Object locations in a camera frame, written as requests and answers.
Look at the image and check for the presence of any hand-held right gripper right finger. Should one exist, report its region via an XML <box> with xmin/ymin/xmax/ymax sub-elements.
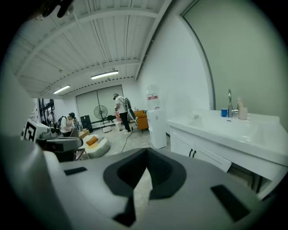
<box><xmin>135</xmin><ymin>147</ymin><xmax>270</xmax><ymax>230</ymax></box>

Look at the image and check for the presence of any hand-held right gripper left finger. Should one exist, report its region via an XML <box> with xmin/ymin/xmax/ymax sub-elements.
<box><xmin>60</xmin><ymin>147</ymin><xmax>148</xmax><ymax>230</ymax></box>

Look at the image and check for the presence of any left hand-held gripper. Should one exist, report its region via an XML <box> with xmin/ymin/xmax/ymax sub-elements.
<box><xmin>21</xmin><ymin>118</ymin><xmax>84</xmax><ymax>163</ymax></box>

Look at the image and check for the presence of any orange cushion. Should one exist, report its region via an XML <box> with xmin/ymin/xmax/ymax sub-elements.
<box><xmin>85</xmin><ymin>136</ymin><xmax>99</xmax><ymax>146</ymax></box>

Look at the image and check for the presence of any black speaker box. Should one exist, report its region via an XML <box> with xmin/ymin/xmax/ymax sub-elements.
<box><xmin>80</xmin><ymin>115</ymin><xmax>94</xmax><ymax>134</ymax></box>

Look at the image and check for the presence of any white bean bag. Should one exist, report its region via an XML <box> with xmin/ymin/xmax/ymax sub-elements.
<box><xmin>78</xmin><ymin>134</ymin><xmax>111</xmax><ymax>159</ymax></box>

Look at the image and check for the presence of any black standing fan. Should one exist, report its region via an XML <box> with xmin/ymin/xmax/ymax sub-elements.
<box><xmin>93</xmin><ymin>105</ymin><xmax>109</xmax><ymax>130</ymax></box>

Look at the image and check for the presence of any long ceiling light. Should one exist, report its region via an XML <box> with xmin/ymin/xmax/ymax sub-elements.
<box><xmin>90</xmin><ymin>70</ymin><xmax>119</xmax><ymax>80</ymax></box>
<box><xmin>53</xmin><ymin>84</ymin><xmax>71</xmax><ymax>94</ymax></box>

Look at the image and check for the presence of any white sink cabinet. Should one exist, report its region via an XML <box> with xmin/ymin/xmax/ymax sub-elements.
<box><xmin>166</xmin><ymin>109</ymin><xmax>288</xmax><ymax>200</ymax></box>

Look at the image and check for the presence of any orange sofa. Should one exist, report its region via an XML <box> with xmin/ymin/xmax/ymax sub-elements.
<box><xmin>134</xmin><ymin>110</ymin><xmax>149</xmax><ymax>131</ymax></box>

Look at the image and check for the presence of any white water dispenser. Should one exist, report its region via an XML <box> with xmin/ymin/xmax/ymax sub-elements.
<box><xmin>146</xmin><ymin>109</ymin><xmax>167</xmax><ymax>150</ymax></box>

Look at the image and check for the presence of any clear water bottle red label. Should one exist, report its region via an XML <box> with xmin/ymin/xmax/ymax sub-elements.
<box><xmin>145</xmin><ymin>84</ymin><xmax>161</xmax><ymax>110</ymax></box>

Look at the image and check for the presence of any chrome faucet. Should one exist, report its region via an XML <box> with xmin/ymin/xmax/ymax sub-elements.
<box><xmin>227</xmin><ymin>89</ymin><xmax>239</xmax><ymax>118</ymax></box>

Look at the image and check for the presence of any black floor cable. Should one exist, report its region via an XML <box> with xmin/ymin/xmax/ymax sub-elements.
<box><xmin>120</xmin><ymin>132</ymin><xmax>136</xmax><ymax>155</ymax></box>

